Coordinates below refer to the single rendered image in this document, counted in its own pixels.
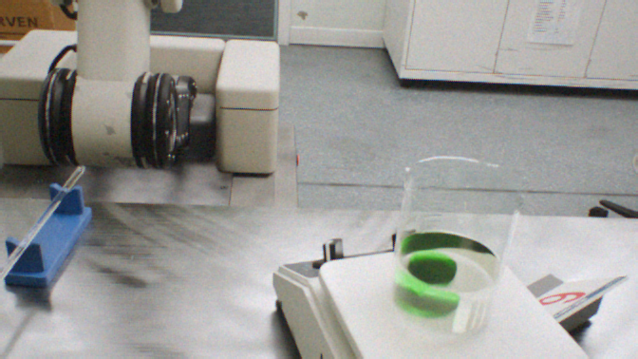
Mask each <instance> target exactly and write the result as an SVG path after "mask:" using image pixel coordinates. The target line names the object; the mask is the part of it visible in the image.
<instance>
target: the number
mask: <svg viewBox="0 0 638 359"><path fill-rule="evenodd" d="M614 278H615V277H609V278H599V279H591V281H582V282H573V283H568V284H566V285H565V286H563V287H561V288H559V289H557V290H556V291H554V292H552V293H549V294H548V295H545V296H543V297H541V298H540V299H538V301H539V302H540V303H541V305H542V306H543V307H544V309H545V310H546V311H548V312H549V313H550V314H551V316H553V315H555V314H556V313H558V312H560V311H562V310H564V309H565V307H567V306H569V305H571V303H573V302H576V301H577V300H579V299H581V298H582V297H584V296H586V295H587V294H589V293H592V292H593V291H595V290H597V289H598V288H600V287H602V286H603V285H606V284H608V283H609V282H611V281H612V280H613V279H614Z"/></svg>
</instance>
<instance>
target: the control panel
mask: <svg viewBox="0 0 638 359"><path fill-rule="evenodd" d="M385 251H386V250H381V251H379V252H374V253H367V254H360V255H347V256H350V257H362V256H369V255H382V254H384V253H385ZM313 261H315V260H312V261H305V262H297V263H291V264H284V265H282V266H284V267H286V268H288V269H290V270H292V271H294V272H296V273H299V274H302V275H304V276H306V277H317V276H318V273H319V269H315V268H312V263H313Z"/></svg>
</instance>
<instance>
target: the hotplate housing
mask: <svg viewBox="0 0 638 359"><path fill-rule="evenodd" d="M272 285H273V287H274V289H275V292H276V295H277V298H278V300H279V303H280V307H281V308H282V311H283V313H284V315H285V317H286V320H287V322H288V325H289V327H290V330H291V335H292V337H293V340H294V342H295V345H296V347H297V349H298V351H300V354H301V356H302V359H358V358H357V356H356V354H355V352H353V350H352V348H351V346H350V344H349V342H348V340H347V338H346V336H345V333H344V331H343V329H342V327H341V325H340V323H339V321H338V319H337V317H336V315H335V313H334V311H333V309H332V307H331V305H330V303H329V301H328V298H327V297H326V296H325V294H324V292H323V290H322V288H321V286H320V284H319V281H318V276H317V277H306V276H304V275H302V274H299V273H296V272H294V271H292V270H290V269H288V268H286V267H284V266H282V265H280V266H279V270H277V271H276V272H273V281H272Z"/></svg>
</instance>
